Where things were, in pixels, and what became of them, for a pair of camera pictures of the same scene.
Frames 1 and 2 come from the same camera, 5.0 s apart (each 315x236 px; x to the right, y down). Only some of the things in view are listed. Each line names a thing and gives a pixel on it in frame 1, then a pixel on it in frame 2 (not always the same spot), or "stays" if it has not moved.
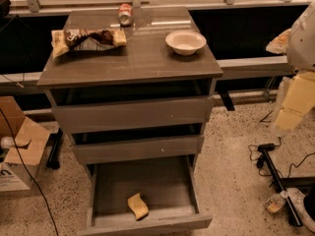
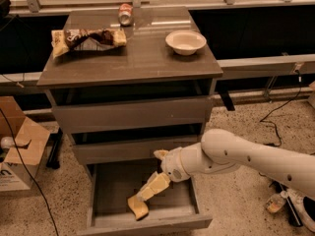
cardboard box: (31, 139) stays
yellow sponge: (138, 206) stays
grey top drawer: (130, 115) stays
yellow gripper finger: (280, 44) to (171, 164)
